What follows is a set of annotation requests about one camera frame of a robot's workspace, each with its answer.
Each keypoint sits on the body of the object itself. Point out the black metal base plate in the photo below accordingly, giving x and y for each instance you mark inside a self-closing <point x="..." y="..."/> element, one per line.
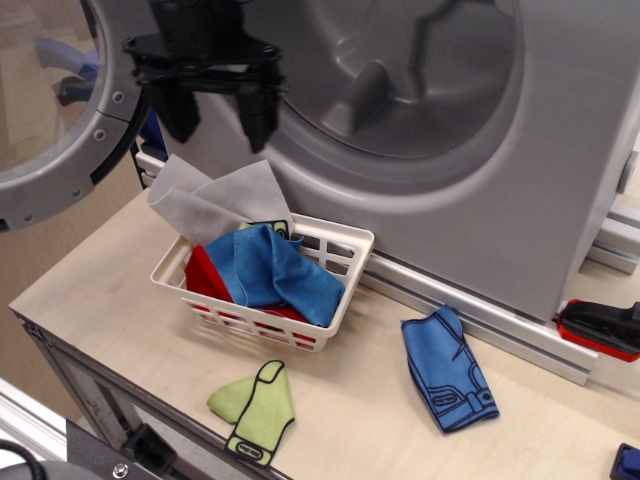
<point x="110" y="460"/>

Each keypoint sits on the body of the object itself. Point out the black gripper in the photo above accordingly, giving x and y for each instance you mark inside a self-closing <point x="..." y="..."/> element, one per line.
<point x="203" y="46"/>

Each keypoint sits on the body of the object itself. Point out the blue clamp behind door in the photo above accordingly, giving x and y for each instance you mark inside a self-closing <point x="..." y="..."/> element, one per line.
<point x="151" y="133"/>

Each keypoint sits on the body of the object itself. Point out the aluminium table frame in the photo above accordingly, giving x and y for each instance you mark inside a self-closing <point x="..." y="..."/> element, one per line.
<point x="130" y="419"/>

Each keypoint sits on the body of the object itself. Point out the blue felt cloth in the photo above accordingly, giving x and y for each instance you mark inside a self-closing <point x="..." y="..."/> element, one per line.
<point x="259" y="268"/>

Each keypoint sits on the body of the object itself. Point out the grey round machine door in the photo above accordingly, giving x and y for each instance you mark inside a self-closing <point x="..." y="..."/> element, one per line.
<point x="70" y="105"/>

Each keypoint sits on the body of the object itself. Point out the white plastic laundry basket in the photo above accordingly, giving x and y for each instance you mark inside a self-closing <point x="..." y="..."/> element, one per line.
<point x="341" y="250"/>

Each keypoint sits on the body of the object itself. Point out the grey toy washing machine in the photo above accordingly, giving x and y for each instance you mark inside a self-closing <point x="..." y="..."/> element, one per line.
<point x="482" y="142"/>

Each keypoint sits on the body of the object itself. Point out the green felt shirt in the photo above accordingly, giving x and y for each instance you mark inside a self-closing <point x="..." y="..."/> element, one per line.
<point x="260" y="409"/>

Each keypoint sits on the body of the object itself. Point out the blue black clamp corner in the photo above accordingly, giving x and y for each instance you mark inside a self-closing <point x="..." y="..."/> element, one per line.
<point x="626" y="465"/>

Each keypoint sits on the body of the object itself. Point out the grey felt cloth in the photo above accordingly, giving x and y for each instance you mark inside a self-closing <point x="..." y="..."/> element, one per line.
<point x="202" y="209"/>

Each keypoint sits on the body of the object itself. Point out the blue felt jeans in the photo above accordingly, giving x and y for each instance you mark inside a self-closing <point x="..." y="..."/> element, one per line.
<point x="446" y="372"/>

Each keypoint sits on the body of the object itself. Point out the green cloth in basket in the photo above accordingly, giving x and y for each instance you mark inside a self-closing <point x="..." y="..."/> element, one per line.
<point x="281" y="227"/>

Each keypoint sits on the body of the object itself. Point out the red felt cloth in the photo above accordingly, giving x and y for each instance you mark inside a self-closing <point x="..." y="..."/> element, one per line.
<point x="206" y="294"/>

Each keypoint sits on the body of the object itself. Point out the red black clamp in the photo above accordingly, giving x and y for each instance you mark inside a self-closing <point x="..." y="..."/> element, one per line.
<point x="606" y="329"/>

